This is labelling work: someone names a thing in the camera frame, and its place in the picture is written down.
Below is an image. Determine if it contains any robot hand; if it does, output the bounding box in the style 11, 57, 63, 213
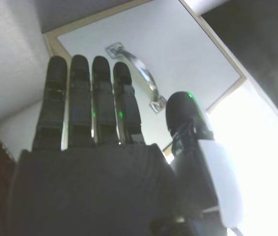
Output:
7, 54, 244, 236

